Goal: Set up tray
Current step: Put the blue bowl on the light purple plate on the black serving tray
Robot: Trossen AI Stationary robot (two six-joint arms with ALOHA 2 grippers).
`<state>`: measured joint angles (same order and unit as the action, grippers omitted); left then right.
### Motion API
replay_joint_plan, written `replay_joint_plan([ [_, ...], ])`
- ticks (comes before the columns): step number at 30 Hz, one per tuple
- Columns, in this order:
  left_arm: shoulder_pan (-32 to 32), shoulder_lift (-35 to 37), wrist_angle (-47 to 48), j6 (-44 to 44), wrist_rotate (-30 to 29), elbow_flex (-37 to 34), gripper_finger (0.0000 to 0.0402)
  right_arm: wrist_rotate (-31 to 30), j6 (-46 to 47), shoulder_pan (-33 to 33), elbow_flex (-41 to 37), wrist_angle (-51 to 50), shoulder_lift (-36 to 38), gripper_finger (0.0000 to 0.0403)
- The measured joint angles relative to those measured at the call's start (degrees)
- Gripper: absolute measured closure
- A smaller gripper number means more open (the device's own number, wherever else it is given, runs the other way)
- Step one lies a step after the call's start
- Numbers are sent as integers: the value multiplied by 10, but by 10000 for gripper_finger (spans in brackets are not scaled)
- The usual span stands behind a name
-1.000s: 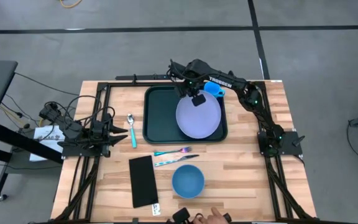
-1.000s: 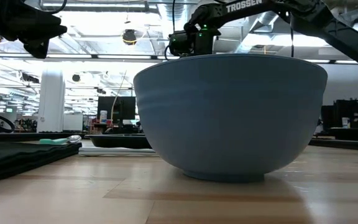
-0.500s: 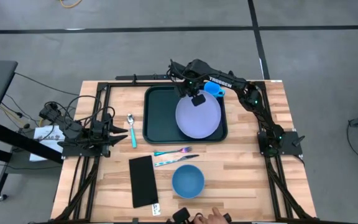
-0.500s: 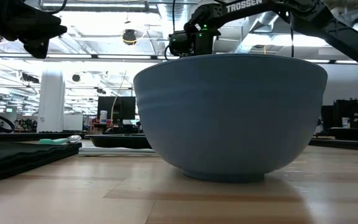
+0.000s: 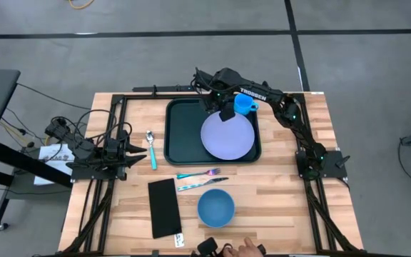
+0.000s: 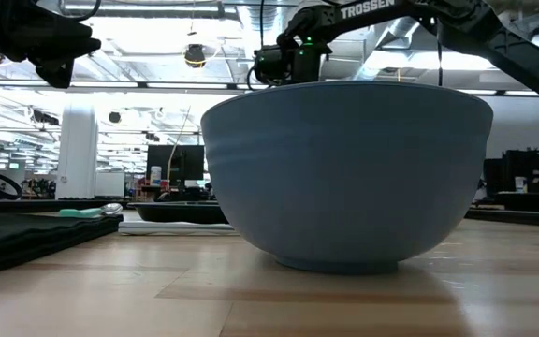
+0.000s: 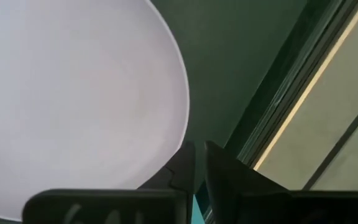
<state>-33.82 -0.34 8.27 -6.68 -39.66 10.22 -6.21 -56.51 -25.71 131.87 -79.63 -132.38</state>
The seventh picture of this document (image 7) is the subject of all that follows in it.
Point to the lilac plastic plate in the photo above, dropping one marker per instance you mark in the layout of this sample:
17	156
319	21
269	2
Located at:
73	93

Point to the dark green plastic tray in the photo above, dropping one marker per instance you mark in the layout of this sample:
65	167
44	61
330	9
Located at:
228	62

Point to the black metal table frame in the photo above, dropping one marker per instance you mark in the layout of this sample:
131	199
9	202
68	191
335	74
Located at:
299	77

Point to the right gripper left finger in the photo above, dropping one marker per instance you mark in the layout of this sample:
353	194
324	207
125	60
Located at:
120	208

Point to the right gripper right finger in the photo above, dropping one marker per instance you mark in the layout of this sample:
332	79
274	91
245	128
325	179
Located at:
259	208

